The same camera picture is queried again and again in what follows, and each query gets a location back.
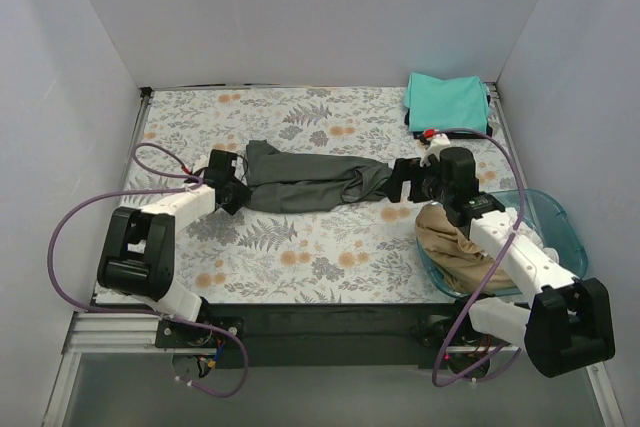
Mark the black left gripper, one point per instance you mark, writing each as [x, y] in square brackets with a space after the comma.
[236, 192]

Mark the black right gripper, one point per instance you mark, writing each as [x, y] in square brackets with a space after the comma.
[413, 182]

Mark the dark grey t shirt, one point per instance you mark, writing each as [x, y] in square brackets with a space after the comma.
[293, 183]

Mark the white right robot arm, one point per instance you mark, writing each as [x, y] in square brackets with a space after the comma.
[566, 324]

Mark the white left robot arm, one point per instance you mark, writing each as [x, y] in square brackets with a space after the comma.
[138, 257]

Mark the folded black t shirt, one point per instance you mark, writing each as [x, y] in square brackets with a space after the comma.
[487, 117]

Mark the folded teal t shirt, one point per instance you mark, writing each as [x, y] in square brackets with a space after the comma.
[447, 102]

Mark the floral table mat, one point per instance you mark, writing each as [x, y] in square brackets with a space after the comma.
[365, 252]

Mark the beige t shirt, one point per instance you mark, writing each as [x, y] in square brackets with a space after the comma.
[462, 263]

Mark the white t shirt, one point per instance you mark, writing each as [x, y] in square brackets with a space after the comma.
[526, 231]

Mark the teal plastic basket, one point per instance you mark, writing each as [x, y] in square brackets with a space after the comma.
[549, 219]

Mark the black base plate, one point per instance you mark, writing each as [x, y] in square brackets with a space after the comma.
[319, 335]

